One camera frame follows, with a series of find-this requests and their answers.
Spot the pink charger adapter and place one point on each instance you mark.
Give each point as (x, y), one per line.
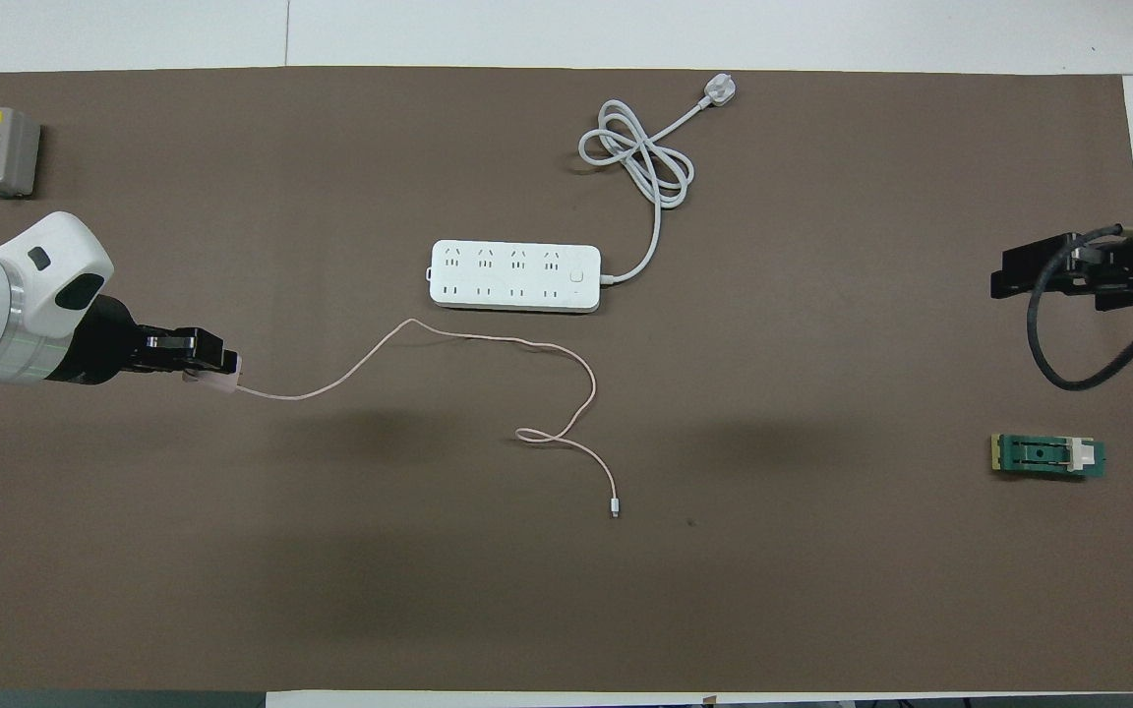
(222, 383)

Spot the white power strip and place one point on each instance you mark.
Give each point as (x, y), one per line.
(507, 278)

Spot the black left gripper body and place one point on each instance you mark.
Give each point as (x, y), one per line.
(104, 339)

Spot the grey on-off switch box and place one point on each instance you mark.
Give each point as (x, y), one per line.
(8, 147)

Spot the green knife switch block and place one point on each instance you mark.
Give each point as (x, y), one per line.
(1039, 455)

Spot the brown table mat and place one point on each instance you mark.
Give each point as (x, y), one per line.
(527, 590)

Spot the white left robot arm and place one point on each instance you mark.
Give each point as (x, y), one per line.
(35, 285)

